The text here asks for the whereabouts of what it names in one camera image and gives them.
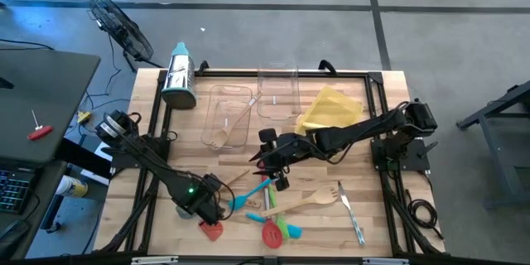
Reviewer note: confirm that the clear plastic bin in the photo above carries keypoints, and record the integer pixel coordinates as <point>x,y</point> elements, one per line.
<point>277,91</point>
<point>213,103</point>

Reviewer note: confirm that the grey desk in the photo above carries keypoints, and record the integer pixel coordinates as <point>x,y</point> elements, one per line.
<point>45,174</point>

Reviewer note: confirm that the desk caster foot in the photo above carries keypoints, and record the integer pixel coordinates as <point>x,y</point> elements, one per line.
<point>54,227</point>

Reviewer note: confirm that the dark metal cart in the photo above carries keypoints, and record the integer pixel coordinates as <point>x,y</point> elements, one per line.
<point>490,109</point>

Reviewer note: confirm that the black aluminium table frame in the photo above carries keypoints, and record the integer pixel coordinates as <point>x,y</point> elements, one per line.
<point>290,74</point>

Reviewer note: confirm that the backlit keyboard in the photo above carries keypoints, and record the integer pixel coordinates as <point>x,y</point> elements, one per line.
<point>12,190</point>

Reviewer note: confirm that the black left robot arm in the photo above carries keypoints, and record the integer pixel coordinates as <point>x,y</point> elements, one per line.
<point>165,174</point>

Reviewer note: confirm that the black computer mouse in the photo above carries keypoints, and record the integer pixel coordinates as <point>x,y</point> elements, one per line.
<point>12,234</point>

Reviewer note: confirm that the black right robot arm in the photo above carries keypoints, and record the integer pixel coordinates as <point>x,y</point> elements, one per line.
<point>356,130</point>

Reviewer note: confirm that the green silicone spatula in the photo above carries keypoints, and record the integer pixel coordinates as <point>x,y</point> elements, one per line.
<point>285,229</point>

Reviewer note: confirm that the yellow and white can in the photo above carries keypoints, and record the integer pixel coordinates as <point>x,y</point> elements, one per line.
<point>74,187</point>

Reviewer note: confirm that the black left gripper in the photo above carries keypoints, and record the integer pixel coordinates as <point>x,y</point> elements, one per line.
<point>207,207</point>

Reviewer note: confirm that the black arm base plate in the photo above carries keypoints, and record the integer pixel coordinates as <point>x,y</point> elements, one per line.
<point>124,161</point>
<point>418,161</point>

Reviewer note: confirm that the black desk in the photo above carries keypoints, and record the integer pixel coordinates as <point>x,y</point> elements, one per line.
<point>45,91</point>

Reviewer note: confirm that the yellow plastic bin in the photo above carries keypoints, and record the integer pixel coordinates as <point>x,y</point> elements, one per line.
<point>331,107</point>

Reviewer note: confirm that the small teal silicone spatula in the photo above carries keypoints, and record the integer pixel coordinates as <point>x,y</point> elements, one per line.
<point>240,200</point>

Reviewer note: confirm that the silver table bracket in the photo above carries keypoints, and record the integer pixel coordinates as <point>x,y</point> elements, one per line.
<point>385,261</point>
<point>153,260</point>

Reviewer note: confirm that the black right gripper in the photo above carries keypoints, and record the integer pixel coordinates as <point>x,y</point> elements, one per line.
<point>285,151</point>

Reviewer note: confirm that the red slotted spoon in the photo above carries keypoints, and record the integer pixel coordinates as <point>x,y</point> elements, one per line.
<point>272,234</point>

